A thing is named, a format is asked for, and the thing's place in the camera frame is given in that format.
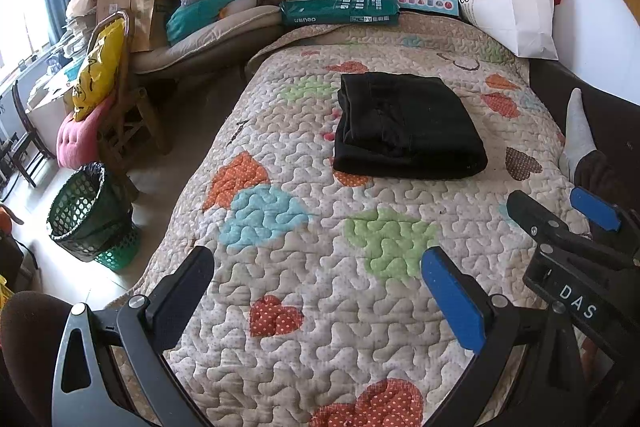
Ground grey sock foot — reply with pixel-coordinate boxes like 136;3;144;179
559;88;597;181

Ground wooden chair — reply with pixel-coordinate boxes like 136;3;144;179
89;10;171;202

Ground teal folded cloth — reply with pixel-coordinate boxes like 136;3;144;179
165;0;235;46

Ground brown trouser leg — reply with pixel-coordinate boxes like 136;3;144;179
574;150;639;210

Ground light blue shapes box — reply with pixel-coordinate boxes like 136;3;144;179
396;0;460;18

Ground green long box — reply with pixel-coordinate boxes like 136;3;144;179
280;0;399;26

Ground quilted heart pattern bedspread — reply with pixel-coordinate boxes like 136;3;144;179
134;13;588;426

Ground yellow plastic bag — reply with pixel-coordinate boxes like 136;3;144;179
72;17;125;121

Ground green mesh waste basket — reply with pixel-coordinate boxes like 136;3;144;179
47;162;141;272

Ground black pants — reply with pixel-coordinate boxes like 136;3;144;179
333;72;488;180

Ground pink cushion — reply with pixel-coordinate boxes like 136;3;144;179
55;94;116;170

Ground brown paper bag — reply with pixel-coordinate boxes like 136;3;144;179
131;0;168;53

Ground beige lounge chair cushion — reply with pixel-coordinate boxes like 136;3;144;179
129;5;281;75

